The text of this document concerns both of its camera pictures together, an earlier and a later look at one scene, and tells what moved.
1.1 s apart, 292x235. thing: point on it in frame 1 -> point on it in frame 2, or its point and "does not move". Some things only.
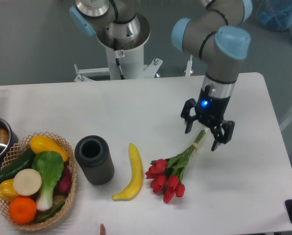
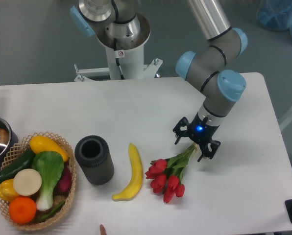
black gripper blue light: [210, 111] -> [200, 130]
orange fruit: [22, 210] does not move
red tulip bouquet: [165, 175] does not move
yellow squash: [39, 144] does not move
